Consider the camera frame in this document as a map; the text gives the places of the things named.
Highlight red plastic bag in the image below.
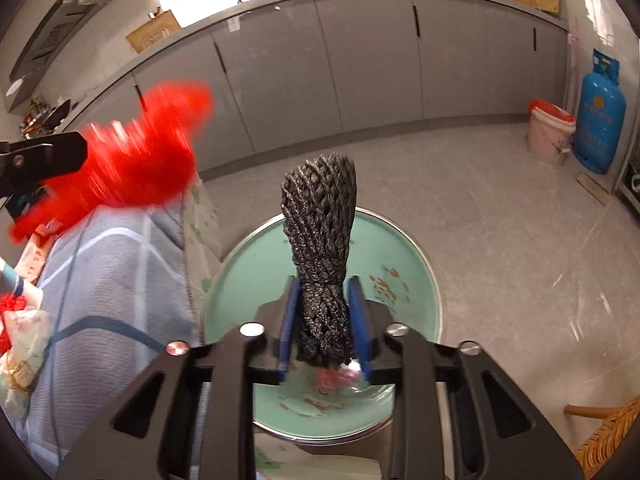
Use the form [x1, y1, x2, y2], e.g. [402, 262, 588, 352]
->
[10, 80, 215, 243]

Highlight clear plastic bag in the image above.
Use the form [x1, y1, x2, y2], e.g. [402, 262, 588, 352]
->
[1, 307, 52, 422]

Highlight dark braided rope bundle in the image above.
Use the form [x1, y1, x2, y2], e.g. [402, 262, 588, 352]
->
[278, 153, 358, 369]

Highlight pink translucent plastic bag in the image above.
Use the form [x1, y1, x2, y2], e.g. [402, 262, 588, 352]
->
[314, 360, 362, 394]

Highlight white paper cup blue band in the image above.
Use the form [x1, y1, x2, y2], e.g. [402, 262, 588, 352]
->
[0, 259, 43, 309]

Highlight spice rack with bottles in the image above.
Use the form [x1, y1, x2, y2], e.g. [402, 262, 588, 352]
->
[20, 93, 51, 139]

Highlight black wok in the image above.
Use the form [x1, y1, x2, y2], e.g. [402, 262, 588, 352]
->
[42, 99, 70, 132]

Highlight green enamel basin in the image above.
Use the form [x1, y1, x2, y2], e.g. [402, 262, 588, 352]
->
[202, 209, 444, 445]

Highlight range hood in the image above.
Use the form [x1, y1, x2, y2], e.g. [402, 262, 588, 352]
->
[10, 0, 101, 81]

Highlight blue checked tablecloth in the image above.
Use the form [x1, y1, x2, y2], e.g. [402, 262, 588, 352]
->
[13, 179, 222, 477]

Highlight wooden cutting board left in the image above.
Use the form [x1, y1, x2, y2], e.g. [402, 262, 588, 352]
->
[126, 10, 181, 53]

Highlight wicker chair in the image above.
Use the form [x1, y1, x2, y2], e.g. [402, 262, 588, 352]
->
[563, 396, 640, 480]

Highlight pink bucket red liner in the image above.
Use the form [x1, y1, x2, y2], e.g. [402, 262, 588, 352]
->
[526, 100, 576, 168]

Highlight grey base cabinets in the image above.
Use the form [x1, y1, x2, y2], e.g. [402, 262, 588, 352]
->
[68, 0, 568, 172]

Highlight blue gas cylinder right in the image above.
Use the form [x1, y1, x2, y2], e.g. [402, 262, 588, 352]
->
[573, 49, 627, 174]

